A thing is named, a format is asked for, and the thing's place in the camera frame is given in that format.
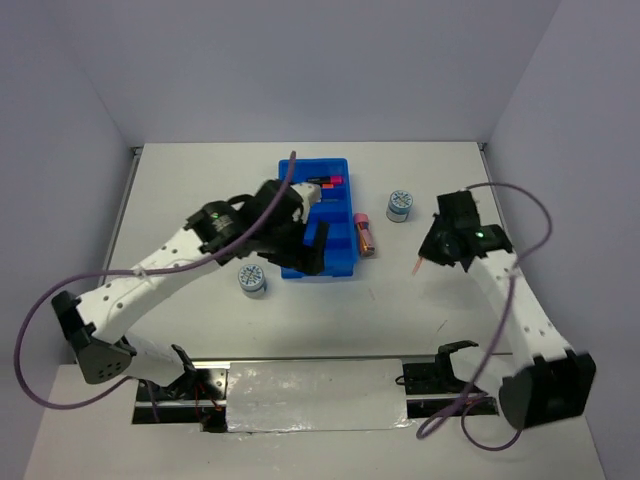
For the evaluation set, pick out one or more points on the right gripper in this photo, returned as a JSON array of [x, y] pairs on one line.
[[428, 250]]

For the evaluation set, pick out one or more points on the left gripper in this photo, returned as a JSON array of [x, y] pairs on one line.
[[299, 256]]

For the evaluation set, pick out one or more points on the orange thin pen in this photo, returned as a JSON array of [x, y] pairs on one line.
[[417, 266]]

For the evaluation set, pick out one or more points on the pink capped black highlighter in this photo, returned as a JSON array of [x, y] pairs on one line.
[[335, 180]]

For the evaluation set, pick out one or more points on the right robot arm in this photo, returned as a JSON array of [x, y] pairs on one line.
[[531, 370]]

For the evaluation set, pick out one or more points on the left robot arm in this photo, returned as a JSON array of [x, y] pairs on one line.
[[97, 324]]

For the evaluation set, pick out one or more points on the left blue tape roll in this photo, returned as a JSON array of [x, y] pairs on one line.
[[252, 280]]

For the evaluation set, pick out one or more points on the blue tape roll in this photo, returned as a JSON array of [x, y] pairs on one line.
[[252, 280], [399, 206]]

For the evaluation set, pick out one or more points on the right blue tape roll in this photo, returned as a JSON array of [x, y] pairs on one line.
[[399, 206]]

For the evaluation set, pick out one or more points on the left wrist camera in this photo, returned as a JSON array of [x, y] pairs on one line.
[[311, 195]]

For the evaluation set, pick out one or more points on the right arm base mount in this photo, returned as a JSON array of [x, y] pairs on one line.
[[427, 389]]

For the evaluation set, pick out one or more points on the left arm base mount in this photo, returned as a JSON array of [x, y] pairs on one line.
[[202, 406]]

